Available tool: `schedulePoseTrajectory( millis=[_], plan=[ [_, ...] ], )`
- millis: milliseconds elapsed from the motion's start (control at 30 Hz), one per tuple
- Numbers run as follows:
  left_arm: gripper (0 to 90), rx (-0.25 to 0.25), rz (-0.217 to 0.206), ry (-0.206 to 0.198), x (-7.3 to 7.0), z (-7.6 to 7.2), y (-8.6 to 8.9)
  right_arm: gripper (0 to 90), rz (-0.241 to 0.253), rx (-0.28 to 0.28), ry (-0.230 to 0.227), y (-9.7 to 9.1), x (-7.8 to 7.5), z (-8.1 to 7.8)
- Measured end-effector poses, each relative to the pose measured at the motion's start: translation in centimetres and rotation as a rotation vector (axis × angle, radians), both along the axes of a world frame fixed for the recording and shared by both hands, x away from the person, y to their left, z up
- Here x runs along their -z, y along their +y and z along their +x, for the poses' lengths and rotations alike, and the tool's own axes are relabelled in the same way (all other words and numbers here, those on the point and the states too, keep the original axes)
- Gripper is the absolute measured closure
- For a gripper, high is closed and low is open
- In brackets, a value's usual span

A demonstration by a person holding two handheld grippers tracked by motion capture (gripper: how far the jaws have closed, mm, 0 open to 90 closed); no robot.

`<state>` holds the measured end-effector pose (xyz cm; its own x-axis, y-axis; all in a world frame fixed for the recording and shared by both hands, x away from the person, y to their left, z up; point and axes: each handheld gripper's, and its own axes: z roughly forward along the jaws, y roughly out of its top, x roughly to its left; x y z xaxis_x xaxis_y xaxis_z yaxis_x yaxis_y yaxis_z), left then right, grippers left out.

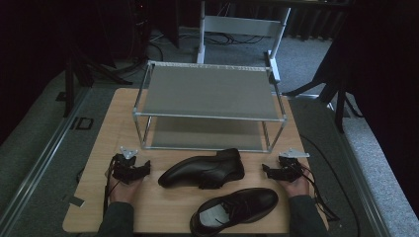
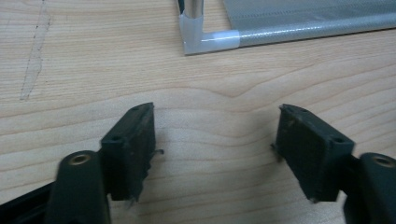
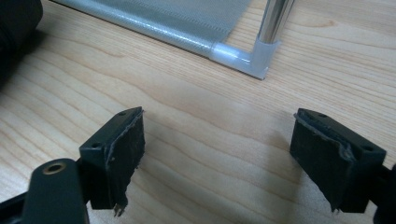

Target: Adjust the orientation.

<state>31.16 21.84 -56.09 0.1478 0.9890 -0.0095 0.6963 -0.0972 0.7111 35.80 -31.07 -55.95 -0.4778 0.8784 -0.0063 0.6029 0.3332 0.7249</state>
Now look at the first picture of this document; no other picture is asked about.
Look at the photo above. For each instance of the person's left hand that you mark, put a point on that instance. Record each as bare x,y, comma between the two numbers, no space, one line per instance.
124,192

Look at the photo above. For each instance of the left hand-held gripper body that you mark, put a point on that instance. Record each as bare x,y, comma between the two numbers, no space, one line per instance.
124,168

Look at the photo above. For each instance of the aluminium floor rail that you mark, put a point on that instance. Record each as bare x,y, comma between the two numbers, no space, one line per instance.
39,164
357,171

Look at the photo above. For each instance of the black tape frame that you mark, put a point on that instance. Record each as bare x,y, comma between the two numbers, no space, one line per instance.
83,123

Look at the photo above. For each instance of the dark curtain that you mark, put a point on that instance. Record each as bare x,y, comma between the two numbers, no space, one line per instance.
29,49
388,82

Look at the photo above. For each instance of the black leather shoe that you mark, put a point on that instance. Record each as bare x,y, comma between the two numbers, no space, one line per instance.
204,169
237,207

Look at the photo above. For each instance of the white metal desk frame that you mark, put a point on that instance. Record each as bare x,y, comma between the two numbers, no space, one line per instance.
242,26

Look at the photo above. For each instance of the grey two-tier shoe rack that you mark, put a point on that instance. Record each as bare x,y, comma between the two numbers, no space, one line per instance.
210,92

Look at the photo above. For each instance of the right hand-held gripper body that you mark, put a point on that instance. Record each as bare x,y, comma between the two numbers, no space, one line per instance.
289,169

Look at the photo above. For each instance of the grey tape piece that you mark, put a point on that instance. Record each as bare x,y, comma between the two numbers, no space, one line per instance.
75,200

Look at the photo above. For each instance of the black tripod stand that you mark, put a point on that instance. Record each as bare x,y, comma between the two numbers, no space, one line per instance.
84,70
339,98

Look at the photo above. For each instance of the person's right hand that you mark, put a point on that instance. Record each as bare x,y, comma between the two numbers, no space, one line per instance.
297,188

